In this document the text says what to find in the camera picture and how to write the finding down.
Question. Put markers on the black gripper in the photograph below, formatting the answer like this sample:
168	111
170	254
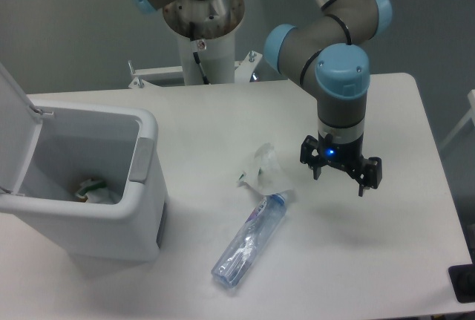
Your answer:
341	148

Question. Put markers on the clear plastic wrapper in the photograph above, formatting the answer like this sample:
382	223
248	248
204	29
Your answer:
262	173

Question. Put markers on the clear plastic water bottle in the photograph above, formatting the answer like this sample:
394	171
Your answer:
250	240

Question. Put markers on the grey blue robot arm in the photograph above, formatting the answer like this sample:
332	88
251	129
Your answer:
325	59

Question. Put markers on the crumpled trash in can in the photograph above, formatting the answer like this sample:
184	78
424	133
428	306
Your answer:
95	191

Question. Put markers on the white trash can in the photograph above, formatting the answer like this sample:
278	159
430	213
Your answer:
85	176

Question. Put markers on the white trash can lid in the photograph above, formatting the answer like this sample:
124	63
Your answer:
21	124

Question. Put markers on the black device at table edge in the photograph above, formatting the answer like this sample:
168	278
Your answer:
462	279

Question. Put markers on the white base frame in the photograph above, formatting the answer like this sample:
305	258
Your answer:
243	72

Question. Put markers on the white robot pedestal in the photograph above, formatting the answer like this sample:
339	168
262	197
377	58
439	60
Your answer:
205	30

